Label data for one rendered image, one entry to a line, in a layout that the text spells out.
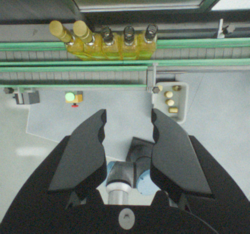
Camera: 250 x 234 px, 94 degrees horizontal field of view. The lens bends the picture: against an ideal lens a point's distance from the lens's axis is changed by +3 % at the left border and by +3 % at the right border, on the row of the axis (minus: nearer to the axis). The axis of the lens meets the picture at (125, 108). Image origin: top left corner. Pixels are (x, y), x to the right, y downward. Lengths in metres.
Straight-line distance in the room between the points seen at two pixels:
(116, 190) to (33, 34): 0.79
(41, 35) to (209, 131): 1.06
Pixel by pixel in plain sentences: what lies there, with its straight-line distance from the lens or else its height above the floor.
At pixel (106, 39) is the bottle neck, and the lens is 0.36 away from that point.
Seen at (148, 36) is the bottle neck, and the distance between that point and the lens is 0.36.
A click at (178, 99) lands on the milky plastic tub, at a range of 0.75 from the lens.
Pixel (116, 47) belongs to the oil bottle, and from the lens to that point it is 0.40.
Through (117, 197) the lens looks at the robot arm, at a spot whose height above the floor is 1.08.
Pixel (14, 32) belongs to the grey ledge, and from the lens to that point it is 0.84.
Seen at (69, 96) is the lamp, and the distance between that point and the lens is 0.69.
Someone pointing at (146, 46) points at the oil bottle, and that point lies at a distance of 0.40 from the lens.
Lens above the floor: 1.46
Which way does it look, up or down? 79 degrees down
